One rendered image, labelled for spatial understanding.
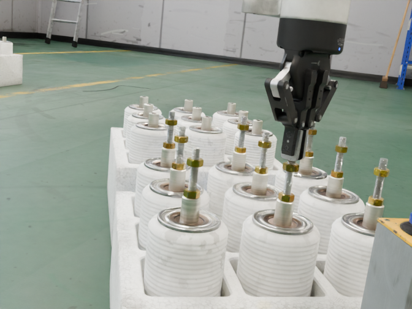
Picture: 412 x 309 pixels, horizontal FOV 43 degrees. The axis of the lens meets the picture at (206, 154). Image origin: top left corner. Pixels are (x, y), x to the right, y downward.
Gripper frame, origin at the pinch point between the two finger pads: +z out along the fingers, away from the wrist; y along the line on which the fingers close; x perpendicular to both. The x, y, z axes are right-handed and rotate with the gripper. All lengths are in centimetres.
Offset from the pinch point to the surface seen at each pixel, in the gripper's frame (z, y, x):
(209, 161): 16, 32, 39
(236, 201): 10.7, 2.9, 9.5
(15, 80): 32, 114, 265
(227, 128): 11, 46, 46
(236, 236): 15.7, 2.8, 8.5
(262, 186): 8.9, 7.0, 8.1
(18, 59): 19, 116, 266
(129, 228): 17.3, -5.2, 21.9
